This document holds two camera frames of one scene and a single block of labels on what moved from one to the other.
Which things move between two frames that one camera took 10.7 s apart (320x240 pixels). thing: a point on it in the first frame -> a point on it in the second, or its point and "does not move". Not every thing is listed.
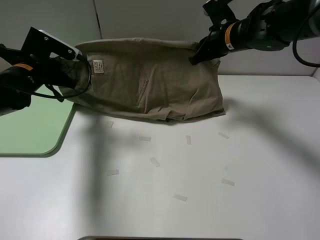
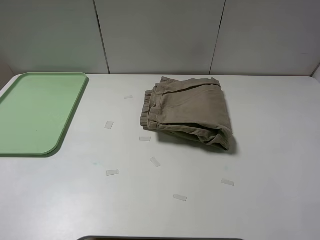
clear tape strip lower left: [110, 172] does not move
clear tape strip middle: [155, 162] does not move
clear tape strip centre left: [146, 138] does not move
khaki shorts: [152, 79] -> [195, 107]
